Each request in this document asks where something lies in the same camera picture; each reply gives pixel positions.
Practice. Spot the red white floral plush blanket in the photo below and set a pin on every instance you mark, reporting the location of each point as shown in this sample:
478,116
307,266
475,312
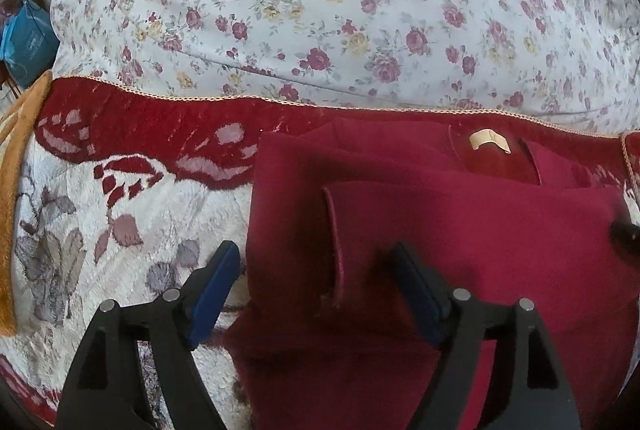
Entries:
125,190

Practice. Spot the blue bag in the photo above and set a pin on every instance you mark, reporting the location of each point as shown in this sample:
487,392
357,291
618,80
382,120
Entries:
27,37

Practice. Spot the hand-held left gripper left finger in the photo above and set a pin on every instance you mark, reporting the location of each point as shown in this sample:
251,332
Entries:
215,295

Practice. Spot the floral print quilt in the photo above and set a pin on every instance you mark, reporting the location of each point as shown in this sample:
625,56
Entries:
350,10

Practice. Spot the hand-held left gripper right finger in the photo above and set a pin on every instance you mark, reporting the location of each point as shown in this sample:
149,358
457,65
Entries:
417,295

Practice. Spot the orange patterned cloth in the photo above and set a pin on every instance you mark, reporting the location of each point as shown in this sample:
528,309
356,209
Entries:
10,220

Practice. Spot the dark red sweater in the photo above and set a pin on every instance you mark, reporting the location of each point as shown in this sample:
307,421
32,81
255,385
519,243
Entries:
450,220

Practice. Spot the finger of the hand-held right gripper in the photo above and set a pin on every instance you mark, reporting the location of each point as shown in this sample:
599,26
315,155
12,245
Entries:
627,236

